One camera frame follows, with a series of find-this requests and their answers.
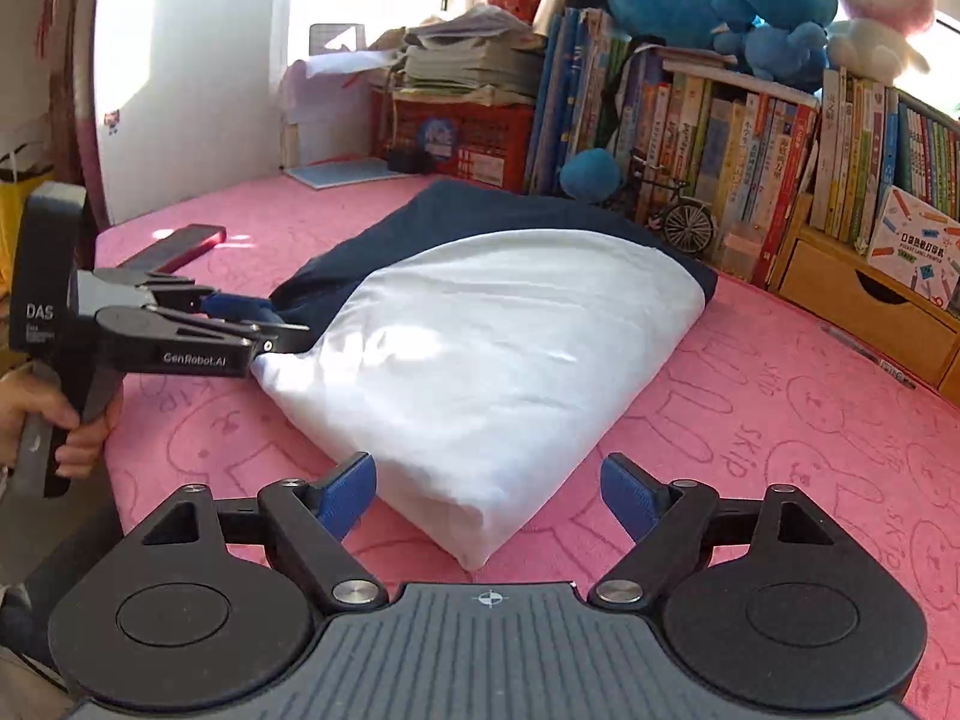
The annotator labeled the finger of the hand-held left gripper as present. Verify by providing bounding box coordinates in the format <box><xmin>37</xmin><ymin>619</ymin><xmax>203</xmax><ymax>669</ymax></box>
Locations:
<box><xmin>96</xmin><ymin>306</ymin><xmax>312</xmax><ymax>391</ymax></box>
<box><xmin>112</xmin><ymin>268</ymin><xmax>280</xmax><ymax>325</ymax></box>

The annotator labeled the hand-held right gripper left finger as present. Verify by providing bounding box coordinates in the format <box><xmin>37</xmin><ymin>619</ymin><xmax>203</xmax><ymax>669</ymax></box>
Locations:
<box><xmin>142</xmin><ymin>452</ymin><xmax>387</xmax><ymax>610</ymax></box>

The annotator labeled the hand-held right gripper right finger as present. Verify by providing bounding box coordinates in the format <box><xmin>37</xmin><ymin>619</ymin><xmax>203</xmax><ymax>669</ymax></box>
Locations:
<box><xmin>589</xmin><ymin>454</ymin><xmax>837</xmax><ymax>608</ymax></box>

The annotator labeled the white and navy jacket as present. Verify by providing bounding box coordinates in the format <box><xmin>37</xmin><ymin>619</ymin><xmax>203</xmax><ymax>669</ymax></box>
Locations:
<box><xmin>251</xmin><ymin>178</ymin><xmax>719</xmax><ymax>571</ymax></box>

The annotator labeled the person's left hand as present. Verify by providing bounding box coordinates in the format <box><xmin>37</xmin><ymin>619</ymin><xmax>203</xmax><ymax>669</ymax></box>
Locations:
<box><xmin>0</xmin><ymin>371</ymin><xmax>125</xmax><ymax>481</ymax></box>

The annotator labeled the yellow bag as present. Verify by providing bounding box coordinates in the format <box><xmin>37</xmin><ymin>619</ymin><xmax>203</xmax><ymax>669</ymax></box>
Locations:
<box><xmin>0</xmin><ymin>150</ymin><xmax>35</xmax><ymax>301</ymax></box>

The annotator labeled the red and black flat case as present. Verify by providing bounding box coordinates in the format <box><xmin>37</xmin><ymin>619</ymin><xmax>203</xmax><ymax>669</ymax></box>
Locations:
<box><xmin>112</xmin><ymin>223</ymin><xmax>228</xmax><ymax>275</ymax></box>

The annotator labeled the pink rabbit-print blanket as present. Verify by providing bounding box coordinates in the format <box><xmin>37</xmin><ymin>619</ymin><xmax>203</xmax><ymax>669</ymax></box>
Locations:
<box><xmin>94</xmin><ymin>169</ymin><xmax>960</xmax><ymax>720</ymax></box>

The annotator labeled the light blue notebook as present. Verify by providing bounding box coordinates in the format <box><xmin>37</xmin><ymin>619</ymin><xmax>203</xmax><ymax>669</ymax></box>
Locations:
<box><xmin>285</xmin><ymin>160</ymin><xmax>398</xmax><ymax>188</ymax></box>

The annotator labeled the white storage box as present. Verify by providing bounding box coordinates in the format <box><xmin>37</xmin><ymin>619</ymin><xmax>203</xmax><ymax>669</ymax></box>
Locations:
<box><xmin>281</xmin><ymin>24</ymin><xmax>406</xmax><ymax>170</ymax></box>

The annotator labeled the dark grey cloth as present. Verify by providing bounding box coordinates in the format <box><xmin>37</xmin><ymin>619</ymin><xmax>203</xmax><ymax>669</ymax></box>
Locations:
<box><xmin>0</xmin><ymin>487</ymin><xmax>128</xmax><ymax>661</ymax></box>

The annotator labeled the miniature black bicycle model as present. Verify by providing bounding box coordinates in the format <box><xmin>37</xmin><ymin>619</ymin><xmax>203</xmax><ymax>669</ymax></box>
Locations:
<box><xmin>600</xmin><ymin>157</ymin><xmax>717</xmax><ymax>252</ymax></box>

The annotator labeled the grey pen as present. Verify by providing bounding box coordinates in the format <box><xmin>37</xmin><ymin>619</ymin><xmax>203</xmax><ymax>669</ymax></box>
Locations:
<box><xmin>821</xmin><ymin>322</ymin><xmax>920</xmax><ymax>391</ymax></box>

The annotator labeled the wooden drawer organizer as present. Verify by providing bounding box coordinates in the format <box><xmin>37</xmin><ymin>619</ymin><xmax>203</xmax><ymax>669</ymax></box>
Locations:
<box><xmin>769</xmin><ymin>195</ymin><xmax>960</xmax><ymax>391</ymax></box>

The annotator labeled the red plastic crate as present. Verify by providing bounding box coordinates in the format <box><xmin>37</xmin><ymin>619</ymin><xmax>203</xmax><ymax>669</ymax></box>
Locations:
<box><xmin>390</xmin><ymin>94</ymin><xmax>535</xmax><ymax>192</ymax></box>

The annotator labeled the blue plush ball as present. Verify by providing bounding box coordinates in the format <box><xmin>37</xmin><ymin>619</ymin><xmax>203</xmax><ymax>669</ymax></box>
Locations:
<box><xmin>559</xmin><ymin>148</ymin><xmax>622</xmax><ymax>202</ymax></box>

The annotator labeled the stack of papers and workbooks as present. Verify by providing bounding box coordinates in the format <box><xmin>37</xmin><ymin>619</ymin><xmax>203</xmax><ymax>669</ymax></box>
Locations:
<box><xmin>375</xmin><ymin>4</ymin><xmax>547</xmax><ymax>107</ymax></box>

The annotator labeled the row of colourful picture books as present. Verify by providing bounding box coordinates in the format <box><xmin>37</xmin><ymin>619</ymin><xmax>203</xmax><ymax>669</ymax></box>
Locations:
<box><xmin>615</xmin><ymin>45</ymin><xmax>822</xmax><ymax>290</ymax></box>

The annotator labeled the white pencil-print box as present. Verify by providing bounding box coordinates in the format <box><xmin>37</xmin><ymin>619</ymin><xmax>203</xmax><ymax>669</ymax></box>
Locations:
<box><xmin>866</xmin><ymin>186</ymin><xmax>960</xmax><ymax>293</ymax></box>

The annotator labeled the row of tall blue books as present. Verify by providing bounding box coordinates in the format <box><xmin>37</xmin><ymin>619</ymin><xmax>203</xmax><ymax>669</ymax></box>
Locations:
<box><xmin>525</xmin><ymin>7</ymin><xmax>638</xmax><ymax>192</ymax></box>

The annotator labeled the row of green-spined books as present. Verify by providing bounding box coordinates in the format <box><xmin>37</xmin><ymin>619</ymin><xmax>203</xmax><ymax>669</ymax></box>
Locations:
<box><xmin>810</xmin><ymin>67</ymin><xmax>960</xmax><ymax>241</ymax></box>

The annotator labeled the pink and white bunny plush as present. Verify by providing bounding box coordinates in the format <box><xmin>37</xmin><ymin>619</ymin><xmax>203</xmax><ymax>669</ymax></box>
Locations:
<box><xmin>825</xmin><ymin>0</ymin><xmax>938</xmax><ymax>87</ymax></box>

